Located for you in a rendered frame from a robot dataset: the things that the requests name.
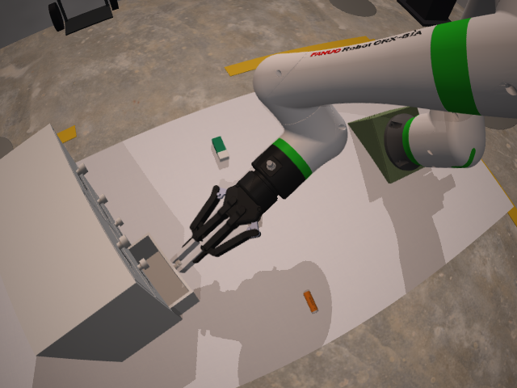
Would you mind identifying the orange aa battery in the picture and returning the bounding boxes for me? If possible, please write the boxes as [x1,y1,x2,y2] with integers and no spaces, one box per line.
[303,291,318,314]

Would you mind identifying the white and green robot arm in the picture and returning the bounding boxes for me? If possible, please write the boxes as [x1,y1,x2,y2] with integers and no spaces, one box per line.
[251,0,517,199]

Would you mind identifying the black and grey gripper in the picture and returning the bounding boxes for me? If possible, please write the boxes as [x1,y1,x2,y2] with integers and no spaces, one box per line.
[170,171,278,273]

